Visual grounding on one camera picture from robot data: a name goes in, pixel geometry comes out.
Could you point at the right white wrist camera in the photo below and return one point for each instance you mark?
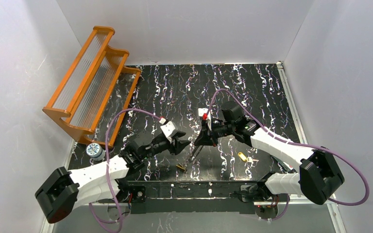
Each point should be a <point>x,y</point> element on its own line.
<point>205,115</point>

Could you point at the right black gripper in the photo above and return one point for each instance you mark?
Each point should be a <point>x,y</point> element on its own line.
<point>209,132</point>

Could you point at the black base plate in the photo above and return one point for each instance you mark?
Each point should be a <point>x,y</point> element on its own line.
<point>189,197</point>

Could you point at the orange wooden rack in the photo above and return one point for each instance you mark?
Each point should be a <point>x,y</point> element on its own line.
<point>81,98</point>

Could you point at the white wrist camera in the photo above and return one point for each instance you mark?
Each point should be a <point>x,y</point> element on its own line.
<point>168,128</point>
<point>205,115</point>

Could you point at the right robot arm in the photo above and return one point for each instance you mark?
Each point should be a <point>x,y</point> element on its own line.
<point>316,173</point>

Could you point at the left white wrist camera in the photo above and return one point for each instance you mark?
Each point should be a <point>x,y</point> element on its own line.
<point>168,128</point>

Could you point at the white keyring holder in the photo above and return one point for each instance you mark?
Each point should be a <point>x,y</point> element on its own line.
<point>194,153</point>

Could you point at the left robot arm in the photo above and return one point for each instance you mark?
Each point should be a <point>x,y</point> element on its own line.
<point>65,190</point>

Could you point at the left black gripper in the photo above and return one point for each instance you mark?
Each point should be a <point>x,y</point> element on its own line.
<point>174,144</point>

